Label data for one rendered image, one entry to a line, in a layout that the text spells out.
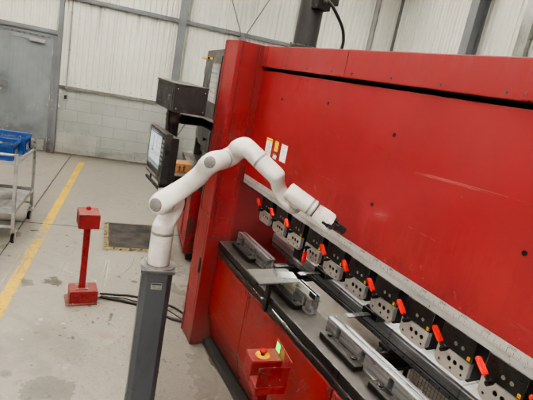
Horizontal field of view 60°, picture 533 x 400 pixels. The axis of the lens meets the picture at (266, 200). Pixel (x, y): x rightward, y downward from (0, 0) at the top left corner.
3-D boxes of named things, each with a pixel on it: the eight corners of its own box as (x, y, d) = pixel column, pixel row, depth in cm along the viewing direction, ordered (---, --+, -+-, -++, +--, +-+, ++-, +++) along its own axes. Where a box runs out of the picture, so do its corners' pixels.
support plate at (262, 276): (246, 271, 273) (246, 269, 273) (285, 270, 285) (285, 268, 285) (258, 284, 258) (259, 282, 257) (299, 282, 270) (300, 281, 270)
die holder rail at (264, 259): (235, 243, 348) (238, 231, 346) (243, 243, 351) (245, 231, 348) (265, 272, 305) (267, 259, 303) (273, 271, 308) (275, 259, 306)
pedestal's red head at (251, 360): (242, 369, 235) (248, 338, 231) (271, 368, 241) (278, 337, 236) (253, 396, 217) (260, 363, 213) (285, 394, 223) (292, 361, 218)
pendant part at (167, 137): (145, 168, 365) (151, 123, 356) (160, 170, 370) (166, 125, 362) (159, 184, 327) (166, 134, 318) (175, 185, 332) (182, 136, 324)
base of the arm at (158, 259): (139, 271, 244) (144, 237, 240) (139, 256, 262) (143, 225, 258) (176, 273, 250) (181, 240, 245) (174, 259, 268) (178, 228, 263)
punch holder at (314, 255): (302, 254, 263) (308, 227, 259) (315, 254, 267) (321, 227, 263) (316, 265, 251) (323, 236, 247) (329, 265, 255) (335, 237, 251)
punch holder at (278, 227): (271, 229, 297) (276, 205, 293) (282, 229, 301) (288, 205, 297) (282, 238, 285) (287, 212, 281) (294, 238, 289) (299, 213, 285)
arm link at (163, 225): (146, 232, 248) (151, 189, 242) (165, 225, 265) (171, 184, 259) (165, 239, 244) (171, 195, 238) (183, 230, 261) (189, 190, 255)
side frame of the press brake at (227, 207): (180, 328, 384) (225, 39, 328) (270, 321, 424) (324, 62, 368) (189, 344, 363) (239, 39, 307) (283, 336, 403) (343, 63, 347)
